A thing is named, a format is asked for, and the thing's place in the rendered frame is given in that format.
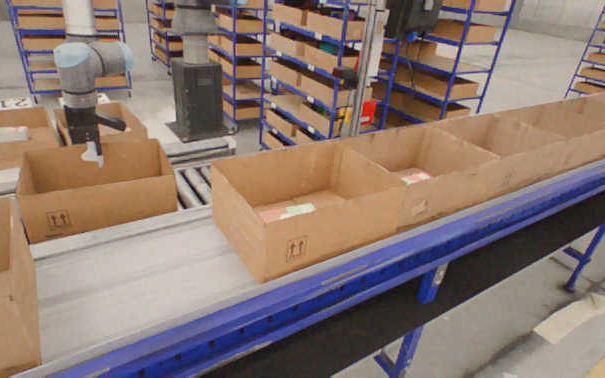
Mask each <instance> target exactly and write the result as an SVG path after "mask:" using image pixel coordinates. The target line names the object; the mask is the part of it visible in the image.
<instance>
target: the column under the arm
mask: <svg viewBox="0 0 605 378"><path fill-rule="evenodd" d="M171 65H172V77H173V88H174V89H173V90H174V103H175V116H176V121H172V122H170V121H168V122H164V125H165V126H167V127H168V128H169V129H170V130H171V131H172V132H173V133H174V134H175V135H176V136H177V138H178V139H179V140H180V141H181V142H182V143H183V144H185V143H191V142H199V141H205V140H211V139H217V138H224V137H230V135H235V134H236V133H235V132H234V131H233V130H231V129H230V128H229V127H227V126H226V125H225V124H224V115H223V65H222V64H220V63H217V62H215V61H214V60H212V59H210V58H209V62H208V63H205V64H193V63H186V62H184V58H172V59H171Z"/></svg>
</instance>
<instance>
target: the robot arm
mask: <svg viewBox="0 0 605 378"><path fill-rule="evenodd" d="M247 2H248V0H175V13H174V17H173V21H172V30H173V31H179V32H193V33H216V32H217V25H216V23H215V20H214V17H213V15H212V6H211V5H216V6H230V7H240V6H243V5H244V4H246V3H247ZM62 7H63V13H64V20H65V26H66V38H67V39H66V41H65V42H64V44H62V45H59V46H58V47H56V48H55V49H54V63H55V65H57V68H58V73H59V77H60V83H61V87H62V92H63V97H64V101H65V104H63V107H64V112H65V117H66V121H67V126H68V130H69V134H70V138H71V142H72V145H77V144H79V145H88V151H87V152H85V153H84V154H81V158H82V159H84V160H93V161H98V165H99V168H101V167H102V163H103V156H102V149H101V144H100V132H99V127H98V124H101V125H104V126H107V127H110V128H114V129H116V130H119V131H123V132H124V131H125V130H126V128H127V125H126V123H125V121H124V120H122V119H119V118H115V117H113V116H109V115H106V114H103V113H100V112H98V111H95V110H96V104H98V102H99V101H98V95H97V88H96V81H95V79H97V78H101V77H106V76H111V75H115V74H119V73H123V72H124V73H126V72H127V71H130V70H131V69H132V68H133V56H132V52H131V50H130V48H129V47H128V46H127V45H126V44H125V43H124V42H118V41H116V42H114V43H104V42H99V39H98V33H97V30H96V21H95V14H94V6H93V0H62ZM94 145H95V149H94ZM95 150H96V151H95Z"/></svg>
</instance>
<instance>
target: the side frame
mask: <svg viewBox="0 0 605 378"><path fill-rule="evenodd" d="M570 190H571V192H570ZM603 190H605V163H604V165H601V166H598V167H596V168H592V169H590V170H587V171H584V172H582V173H579V174H576V175H574V176H571V177H569V178H565V179H562V180H560V181H557V182H554V183H552V184H549V185H547V186H544V187H540V188H538V189H535V190H533V192H530V193H527V194H525V195H522V196H519V197H517V198H513V199H511V200H508V201H505V202H503V203H500V204H497V205H495V206H492V207H490V208H486V209H483V210H481V211H478V212H476V213H473V214H470V215H468V216H465V217H462V219H460V220H456V221H454V222H451V223H448V224H446V225H443V226H440V227H438V228H435V229H432V230H429V231H426V232H424V233H421V234H419V235H416V236H413V237H411V238H408V239H404V240H402V241H399V242H397V243H394V244H391V246H389V247H386V248H383V249H381V250H377V251H375V252H372V253H369V254H367V255H364V256H362V257H359V258H356V259H354V260H350V261H347V262H345V263H342V264H340V265H337V266H334V267H332V268H329V269H325V270H323V271H320V273H318V274H315V275H312V276H310V277H307V278H305V279H302V280H298V281H296V282H293V283H290V284H288V285H285V286H283V287H280V288H277V289H275V290H271V291H268V292H266V293H263V294H261V295H258V296H255V297H253V298H250V300H248V301H244V302H241V303H239V304H236V305H233V306H231V307H228V308H226V309H223V310H220V311H217V312H214V313H211V314H209V315H206V316H204V317H201V318H198V319H196V320H193V321H190V322H187V323H184V324H182V325H179V327H176V328H174V329H171V330H169V331H166V332H162V333H160V334H157V335H154V336H152V337H149V338H147V339H144V340H141V341H139V342H135V343H133V344H130V345H127V346H125V347H122V348H119V349H117V350H114V351H112V352H108V353H105V354H103V356H100V357H97V358H95V359H92V360H90V361H87V362H84V363H81V364H78V365H76V366H73V367H70V368H68V369H65V370H62V371H60V372H56V373H54V374H51V375H48V376H46V377H43V378H197V377H199V376H201V375H203V374H205V373H207V372H210V371H212V370H214V369H216V368H219V367H222V366H224V365H226V364H228V363H230V362H232V361H235V360H237V359H239V358H241V357H243V356H246V355H249V354H251V352H253V351H255V350H257V349H259V348H262V347H264V346H266V345H268V344H270V343H274V342H276V341H278V340H280V339H282V338H284V337H287V336H289V335H291V334H293V333H295V332H297V331H301V330H303V329H305V328H307V327H309V325H311V324H314V323H316V322H318V321H320V320H322V319H324V318H328V317H330V316H332V315H334V314H336V313H339V312H341V311H343V310H345V309H347V308H349V307H352V306H355V305H357V304H359V303H361V302H363V301H366V300H368V299H370V297H372V296H374V295H376V294H380V293H382V292H384V291H386V290H388V289H391V288H393V287H395V286H397V285H399V284H401V283H404V282H407V281H409V280H411V279H413V278H415V277H418V276H420V275H422V274H424V273H426V272H428V270H431V269H434V268H436V267H438V266H440V265H443V264H445V263H447V262H449V261H451V260H453V259H456V258H458V257H461V256H463V255H465V254H467V253H470V252H472V251H474V250H476V249H478V248H480V247H483V246H485V244H488V243H490V242H492V241H495V240H497V239H499V238H501V237H503V236H505V235H508V234H510V233H512V232H514V231H517V230H519V229H522V228H524V227H526V226H528V225H530V224H532V223H535V222H537V221H539V220H541V219H544V217H547V216H549V215H551V214H553V213H555V212H557V211H560V210H562V209H564V208H566V207H569V206H571V205H574V204H576V203H578V202H580V201H582V200H584V199H587V198H589V197H591V196H593V195H596V194H599V193H601V192H603ZM569 193H570V194H569ZM561 194H562V195H561ZM560 196H561V197H560ZM532 208H533V209H532ZM523 210H524V211H523ZM522 212H523V213H522ZM511 215H512V217H511ZM500 221H501V223H500ZM499 223H500V224H499ZM489 225H490V226H489ZM488 227H489V228H488ZM476 230H477V231H476ZM475 231H476V233H475ZM463 235H464V237H463ZM462 237H463V239H462ZM449 240H450V241H449ZM448 241H449V244H448ZM447 244H448V246H447ZM434 248H435V250H434V252H432V249H434ZM425 252H426V253H425ZM431 252H432V253H431ZM417 254H419V256H418V258H417V259H416V257H417ZM409 259H410V260H409ZM400 261H401V265H400V266H399V263H400ZM391 266H392V267H391ZM398 266H399V267H398ZM383 268H384V271H383V274H382V275H381V273H382V269H383ZM363 277H365V278H364V281H363V283H361V282H362V278H363ZM343 285H344V287H343V290H342V291H341V292H340V290H341V286H343ZM320 294H321V300H320V301H319V302H318V295H320ZM308 302H309V303H308ZM295 305H297V310H296V311H294V306H295ZM293 311H294V312H293ZM283 312H284V313H283ZM270 315H271V321H270V322H267V320H268V316H270ZM255 323H257V324H255ZM243 327H244V331H243V334H241V335H239V329H241V328H243ZM227 335H228V336H227ZM226 336H227V337H226ZM211 340H213V346H212V347H209V344H208V341H211ZM195 348H197V349H196V350H194V349H195ZM179 353H180V356H181V360H180V361H178V362H175V356H176V355H179ZM158 364H160V365H158ZM142 369H144V370H145V375H144V376H142V377H139V374H138V371H140V370H142Z"/></svg>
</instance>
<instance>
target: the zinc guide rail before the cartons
mask: <svg viewBox="0 0 605 378"><path fill-rule="evenodd" d="M209 217H212V204H208V205H204V206H199V207H195V208H190V209H185V210H181V211H177V212H172V213H168V214H163V215H158V216H154V217H150V219H145V220H141V221H136V222H131V223H127V224H123V225H119V226H114V227H109V228H105V229H100V230H96V231H92V232H87V233H82V234H78V235H73V236H69V237H65V238H60V239H56V240H51V241H46V242H42V243H38V244H33V245H28V247H30V250H31V253H32V256H33V259H34V262H35V261H39V260H43V259H47V258H51V257H56V256H60V255H64V254H68V253H72V252H76V251H80V250H85V249H89V248H93V247H97V246H101V244H105V243H109V242H114V241H118V240H122V239H126V238H130V237H134V236H139V235H143V234H147V233H151V232H155V231H159V230H163V229H168V228H172V227H176V226H180V225H184V224H188V223H193V222H197V221H201V220H205V219H209Z"/></svg>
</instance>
